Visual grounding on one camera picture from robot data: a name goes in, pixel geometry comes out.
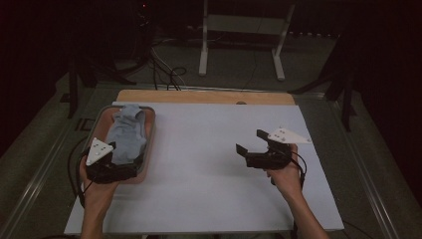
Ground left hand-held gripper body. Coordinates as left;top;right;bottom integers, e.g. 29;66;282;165
85;136;139;185

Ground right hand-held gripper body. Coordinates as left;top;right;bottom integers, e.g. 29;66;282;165
245;126;314;171

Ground light blue garment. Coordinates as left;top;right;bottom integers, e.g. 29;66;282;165
105;103;148;166

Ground pink plastic basin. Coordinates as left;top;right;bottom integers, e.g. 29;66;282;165
77;105;157;185

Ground person's right hand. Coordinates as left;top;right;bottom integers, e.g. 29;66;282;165
265;142;305;200

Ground person's left hand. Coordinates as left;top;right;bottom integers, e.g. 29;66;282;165
79;155;121;209

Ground white table board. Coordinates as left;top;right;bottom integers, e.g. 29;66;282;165
64;101;345;235

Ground black tripod stand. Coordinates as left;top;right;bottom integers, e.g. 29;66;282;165
59;56;137;120
288;19;359;133

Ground white metal stand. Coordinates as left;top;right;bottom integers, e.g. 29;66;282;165
198;0;296;82

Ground black floor outlet frame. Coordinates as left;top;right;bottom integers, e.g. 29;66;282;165
75;118;97;132

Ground black floor cable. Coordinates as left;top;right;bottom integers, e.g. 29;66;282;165
67;135;89;197

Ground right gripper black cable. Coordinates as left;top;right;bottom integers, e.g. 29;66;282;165
288;150;309;191

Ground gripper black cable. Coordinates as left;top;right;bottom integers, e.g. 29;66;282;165
288;150;309;191
76;150;93;209

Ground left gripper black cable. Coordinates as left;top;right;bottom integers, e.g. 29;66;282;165
76;150;93;209

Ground bundle of floor cables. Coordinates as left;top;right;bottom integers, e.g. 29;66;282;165
145;46;188;92

